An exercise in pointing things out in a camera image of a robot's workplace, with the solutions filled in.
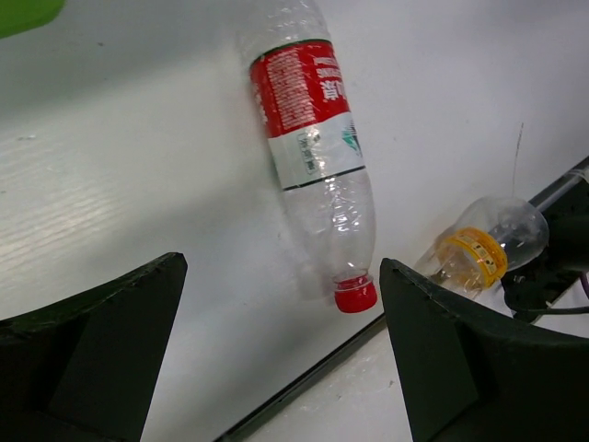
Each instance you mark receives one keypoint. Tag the clear bottle yellow cap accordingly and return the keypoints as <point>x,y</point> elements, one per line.
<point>493,236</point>

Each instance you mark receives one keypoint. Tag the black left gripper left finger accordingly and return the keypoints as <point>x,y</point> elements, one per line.
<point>85,368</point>

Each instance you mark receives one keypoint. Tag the clear bottle red label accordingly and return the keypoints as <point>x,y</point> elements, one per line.
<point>299,91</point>

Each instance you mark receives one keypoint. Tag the green plastic bin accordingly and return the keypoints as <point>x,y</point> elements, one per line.
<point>17,16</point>

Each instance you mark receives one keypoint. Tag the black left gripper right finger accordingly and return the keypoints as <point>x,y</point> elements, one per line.
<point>469,373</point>

